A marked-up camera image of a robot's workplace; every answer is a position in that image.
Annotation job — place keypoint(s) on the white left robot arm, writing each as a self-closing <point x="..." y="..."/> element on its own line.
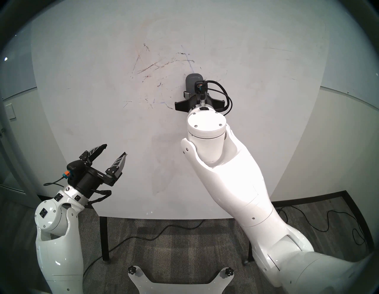
<point x="59" y="237"/>

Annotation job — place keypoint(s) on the dark grey whiteboard eraser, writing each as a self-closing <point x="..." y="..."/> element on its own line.
<point x="190" y="81"/>

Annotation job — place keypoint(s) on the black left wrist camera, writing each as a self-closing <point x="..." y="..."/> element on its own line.
<point x="74" y="167"/>

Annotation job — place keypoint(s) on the frosted glass wall panel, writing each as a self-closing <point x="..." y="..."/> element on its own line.
<point x="349" y="74"/>

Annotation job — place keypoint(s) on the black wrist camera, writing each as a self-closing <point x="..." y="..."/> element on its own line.
<point x="74" y="167"/>
<point x="200" y="87"/>

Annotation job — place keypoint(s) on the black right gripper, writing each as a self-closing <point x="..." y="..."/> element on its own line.
<point x="189" y="105"/>

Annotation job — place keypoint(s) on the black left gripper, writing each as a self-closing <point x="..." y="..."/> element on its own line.
<point x="88" y="182"/>

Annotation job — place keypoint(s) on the grey glass door frame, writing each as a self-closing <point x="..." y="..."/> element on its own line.
<point x="29" y="189"/>

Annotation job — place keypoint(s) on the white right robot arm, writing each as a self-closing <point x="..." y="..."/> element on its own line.
<point x="237" y="183"/>

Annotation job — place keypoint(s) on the black base knob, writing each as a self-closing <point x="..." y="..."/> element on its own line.
<point x="228" y="271"/>
<point x="132" y="270"/>

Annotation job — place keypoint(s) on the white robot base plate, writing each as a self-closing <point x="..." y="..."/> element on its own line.
<point x="177" y="289"/>

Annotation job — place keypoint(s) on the black table leg with caster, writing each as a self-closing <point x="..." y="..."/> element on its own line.
<point x="248" y="255"/>

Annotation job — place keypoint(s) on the white whiteboard table surface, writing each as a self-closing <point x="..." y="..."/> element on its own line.
<point x="266" y="74"/>

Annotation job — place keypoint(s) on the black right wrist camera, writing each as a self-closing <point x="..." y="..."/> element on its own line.
<point x="200" y="87"/>

